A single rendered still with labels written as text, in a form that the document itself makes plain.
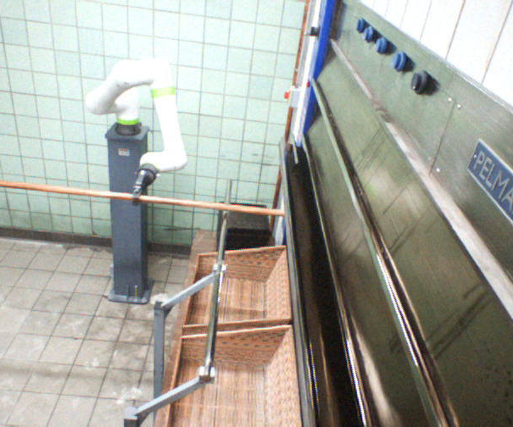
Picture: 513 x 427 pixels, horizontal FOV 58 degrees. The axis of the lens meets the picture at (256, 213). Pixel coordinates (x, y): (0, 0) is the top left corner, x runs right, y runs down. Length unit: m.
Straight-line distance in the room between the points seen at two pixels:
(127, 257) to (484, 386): 2.66
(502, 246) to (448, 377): 0.20
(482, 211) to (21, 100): 3.11
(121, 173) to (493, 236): 2.35
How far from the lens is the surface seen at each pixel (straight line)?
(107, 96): 2.45
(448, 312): 0.78
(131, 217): 2.94
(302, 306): 1.24
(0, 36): 3.42
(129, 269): 3.19
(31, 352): 3.13
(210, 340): 1.48
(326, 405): 1.08
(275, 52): 3.05
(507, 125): 0.69
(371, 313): 1.12
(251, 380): 2.15
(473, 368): 0.72
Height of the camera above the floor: 2.26
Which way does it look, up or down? 31 degrees down
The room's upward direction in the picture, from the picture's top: 8 degrees clockwise
